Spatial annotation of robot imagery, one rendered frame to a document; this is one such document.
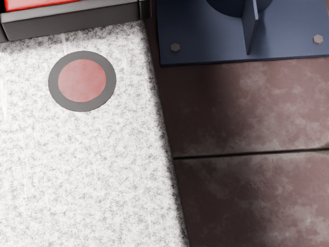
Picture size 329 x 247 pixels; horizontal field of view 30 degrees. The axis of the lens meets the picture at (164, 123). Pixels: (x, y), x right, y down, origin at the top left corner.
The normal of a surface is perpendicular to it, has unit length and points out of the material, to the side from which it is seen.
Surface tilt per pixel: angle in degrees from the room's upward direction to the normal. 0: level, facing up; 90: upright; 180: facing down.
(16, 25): 90
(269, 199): 0
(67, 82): 0
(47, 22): 90
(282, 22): 0
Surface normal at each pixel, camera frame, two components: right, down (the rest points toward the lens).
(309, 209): 0.00, -0.39
